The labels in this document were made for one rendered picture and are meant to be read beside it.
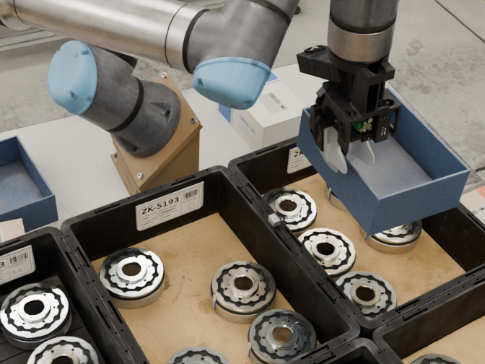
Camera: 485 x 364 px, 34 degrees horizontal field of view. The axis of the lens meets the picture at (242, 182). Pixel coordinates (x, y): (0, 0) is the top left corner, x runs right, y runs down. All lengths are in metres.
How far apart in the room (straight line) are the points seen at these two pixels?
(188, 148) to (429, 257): 0.49
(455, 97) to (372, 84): 2.29
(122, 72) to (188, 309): 0.45
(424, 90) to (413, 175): 2.04
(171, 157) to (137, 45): 0.61
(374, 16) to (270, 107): 0.84
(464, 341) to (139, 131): 0.68
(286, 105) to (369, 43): 0.82
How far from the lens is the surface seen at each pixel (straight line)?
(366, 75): 0.90
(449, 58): 3.41
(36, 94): 3.05
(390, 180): 1.14
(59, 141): 1.74
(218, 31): 0.85
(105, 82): 1.40
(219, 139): 1.73
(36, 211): 1.53
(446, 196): 1.10
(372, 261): 1.35
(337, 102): 0.95
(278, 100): 1.71
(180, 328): 1.23
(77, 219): 1.25
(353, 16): 0.87
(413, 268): 1.36
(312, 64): 0.99
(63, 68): 1.42
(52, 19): 0.97
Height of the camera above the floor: 1.83
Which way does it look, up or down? 44 degrees down
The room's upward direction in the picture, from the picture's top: 4 degrees clockwise
